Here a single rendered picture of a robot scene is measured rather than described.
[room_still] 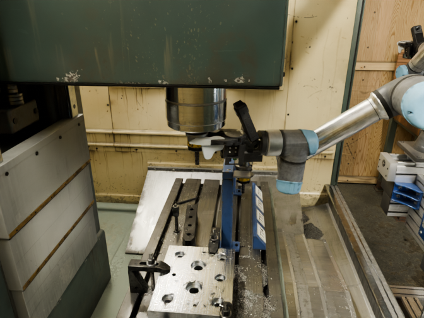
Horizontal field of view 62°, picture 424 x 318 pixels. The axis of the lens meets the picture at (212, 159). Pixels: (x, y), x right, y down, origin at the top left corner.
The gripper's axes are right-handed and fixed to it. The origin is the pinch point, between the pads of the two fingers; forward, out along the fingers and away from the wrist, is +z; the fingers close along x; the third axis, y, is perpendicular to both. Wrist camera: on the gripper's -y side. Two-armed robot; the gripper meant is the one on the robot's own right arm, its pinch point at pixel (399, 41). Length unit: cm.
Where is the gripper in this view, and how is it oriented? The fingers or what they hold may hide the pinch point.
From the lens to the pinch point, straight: 230.9
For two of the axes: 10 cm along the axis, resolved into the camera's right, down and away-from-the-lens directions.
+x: 9.8, -1.8, 0.8
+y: 1.3, 9.1, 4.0
